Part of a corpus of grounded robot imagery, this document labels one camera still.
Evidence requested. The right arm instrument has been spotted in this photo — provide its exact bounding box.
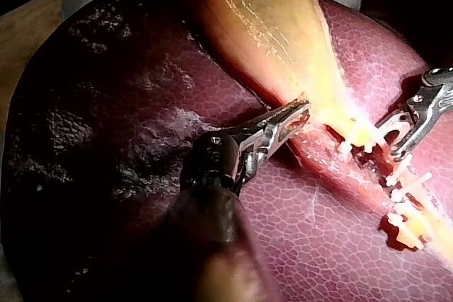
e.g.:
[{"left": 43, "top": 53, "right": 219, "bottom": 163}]
[{"left": 405, "top": 66, "right": 453, "bottom": 123}]

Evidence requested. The dark red liver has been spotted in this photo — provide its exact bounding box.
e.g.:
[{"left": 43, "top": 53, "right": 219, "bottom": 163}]
[{"left": 0, "top": 0, "right": 453, "bottom": 302}]

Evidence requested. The left arm instrument jaw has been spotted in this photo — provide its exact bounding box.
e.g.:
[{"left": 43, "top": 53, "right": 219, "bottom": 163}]
[
  {"left": 275, "top": 110, "right": 312, "bottom": 143},
  {"left": 261, "top": 100, "right": 311, "bottom": 127}
]

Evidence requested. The left arm instrument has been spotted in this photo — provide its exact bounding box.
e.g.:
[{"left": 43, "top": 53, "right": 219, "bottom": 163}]
[{"left": 179, "top": 120, "right": 281, "bottom": 197}]

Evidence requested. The white clip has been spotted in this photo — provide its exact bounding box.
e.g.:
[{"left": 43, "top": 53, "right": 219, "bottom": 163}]
[
  {"left": 396, "top": 228, "right": 433, "bottom": 251},
  {"left": 386, "top": 211, "right": 408, "bottom": 233},
  {"left": 362, "top": 138, "right": 385, "bottom": 153},
  {"left": 338, "top": 134, "right": 360, "bottom": 156},
  {"left": 380, "top": 123, "right": 404, "bottom": 146},
  {"left": 385, "top": 154, "right": 413, "bottom": 187},
  {"left": 390, "top": 170, "right": 434, "bottom": 201}
]

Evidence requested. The gallbladder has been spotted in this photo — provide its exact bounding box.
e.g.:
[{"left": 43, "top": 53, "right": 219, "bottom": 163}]
[{"left": 155, "top": 0, "right": 359, "bottom": 142}]

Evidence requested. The right arm instrument jaw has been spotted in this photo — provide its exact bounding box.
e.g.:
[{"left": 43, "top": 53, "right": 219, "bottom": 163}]
[
  {"left": 390, "top": 110, "right": 442, "bottom": 162},
  {"left": 374, "top": 112, "right": 414, "bottom": 137}
]

